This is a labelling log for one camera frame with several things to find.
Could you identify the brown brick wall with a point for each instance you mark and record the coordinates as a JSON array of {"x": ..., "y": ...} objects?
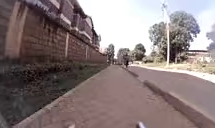
[{"x": 41, "y": 40}]

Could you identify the row of distant trees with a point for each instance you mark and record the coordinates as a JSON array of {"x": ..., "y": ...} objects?
[{"x": 128, "y": 53}]

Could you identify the dark tree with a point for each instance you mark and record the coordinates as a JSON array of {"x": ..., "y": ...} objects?
[{"x": 213, "y": 38}]

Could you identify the red brick path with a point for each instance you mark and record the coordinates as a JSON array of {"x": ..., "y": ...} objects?
[{"x": 111, "y": 96}]

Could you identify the pale concrete path edge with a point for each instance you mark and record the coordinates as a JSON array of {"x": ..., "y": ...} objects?
[{"x": 55, "y": 103}]

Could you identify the overgrown grass verge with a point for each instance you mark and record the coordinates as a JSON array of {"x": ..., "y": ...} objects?
[{"x": 28, "y": 86}]

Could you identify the grey asphalt road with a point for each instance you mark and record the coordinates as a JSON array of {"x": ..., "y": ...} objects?
[{"x": 191, "y": 88}]

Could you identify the brick building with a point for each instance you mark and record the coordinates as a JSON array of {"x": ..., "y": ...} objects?
[{"x": 80, "y": 23}]

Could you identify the pale dirt roadside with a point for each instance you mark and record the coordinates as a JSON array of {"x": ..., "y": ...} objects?
[{"x": 195, "y": 71}]

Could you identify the robot's own part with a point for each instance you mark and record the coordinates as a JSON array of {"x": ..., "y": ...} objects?
[{"x": 141, "y": 125}]

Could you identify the low building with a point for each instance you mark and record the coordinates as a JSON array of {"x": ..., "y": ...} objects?
[{"x": 199, "y": 56}]

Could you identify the grey kerb strip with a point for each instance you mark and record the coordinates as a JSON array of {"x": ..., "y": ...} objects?
[{"x": 168, "y": 96}]

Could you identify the tall pale pole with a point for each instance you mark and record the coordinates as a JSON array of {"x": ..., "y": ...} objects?
[{"x": 167, "y": 33}]

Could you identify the person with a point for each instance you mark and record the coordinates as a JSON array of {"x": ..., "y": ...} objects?
[{"x": 127, "y": 61}]

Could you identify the large green tree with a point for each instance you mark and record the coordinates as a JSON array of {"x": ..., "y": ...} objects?
[{"x": 180, "y": 33}]

